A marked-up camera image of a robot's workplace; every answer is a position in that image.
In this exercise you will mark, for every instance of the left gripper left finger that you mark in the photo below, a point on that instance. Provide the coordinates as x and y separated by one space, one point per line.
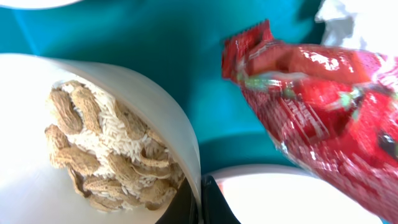
182 209

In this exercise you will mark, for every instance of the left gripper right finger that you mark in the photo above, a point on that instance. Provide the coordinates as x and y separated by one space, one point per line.
215 208

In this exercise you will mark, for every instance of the large pink plate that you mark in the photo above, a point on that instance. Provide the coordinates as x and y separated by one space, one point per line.
276 194

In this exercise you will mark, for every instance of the rice and peanut shells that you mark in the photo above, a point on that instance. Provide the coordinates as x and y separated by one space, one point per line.
113 158

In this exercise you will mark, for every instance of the white bowl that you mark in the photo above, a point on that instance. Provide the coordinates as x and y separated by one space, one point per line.
32 191

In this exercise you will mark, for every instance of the pink bowl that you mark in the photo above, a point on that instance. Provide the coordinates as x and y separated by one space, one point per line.
36 4

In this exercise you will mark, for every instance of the red snack wrapper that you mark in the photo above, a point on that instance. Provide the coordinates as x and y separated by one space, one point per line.
330 110

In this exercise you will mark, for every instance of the teal plastic serving tray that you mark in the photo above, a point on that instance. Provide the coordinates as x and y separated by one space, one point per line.
177 44

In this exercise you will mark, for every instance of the crumpled white napkin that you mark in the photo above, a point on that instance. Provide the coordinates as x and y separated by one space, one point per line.
360 24

